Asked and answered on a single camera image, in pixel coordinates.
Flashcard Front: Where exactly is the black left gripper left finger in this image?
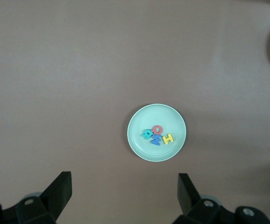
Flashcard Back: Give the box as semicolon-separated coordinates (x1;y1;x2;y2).
0;171;72;224

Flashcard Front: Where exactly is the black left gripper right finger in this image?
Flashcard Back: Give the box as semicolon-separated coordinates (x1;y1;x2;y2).
172;173;270;224

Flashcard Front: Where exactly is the yellow foam letter H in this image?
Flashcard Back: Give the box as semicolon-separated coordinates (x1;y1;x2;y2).
162;133;174;145

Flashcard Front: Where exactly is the blue foam letter M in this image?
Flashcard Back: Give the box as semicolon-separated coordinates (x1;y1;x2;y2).
150;134;163;147

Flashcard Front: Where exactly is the pink foam letter Q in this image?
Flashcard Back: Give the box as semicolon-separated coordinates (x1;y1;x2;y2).
151;125;165;136

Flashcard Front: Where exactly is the teal foam letter R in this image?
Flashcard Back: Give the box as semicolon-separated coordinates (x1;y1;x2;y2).
141;129;153;140

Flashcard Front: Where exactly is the green plate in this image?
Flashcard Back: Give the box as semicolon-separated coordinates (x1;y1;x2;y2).
127;104;187;162

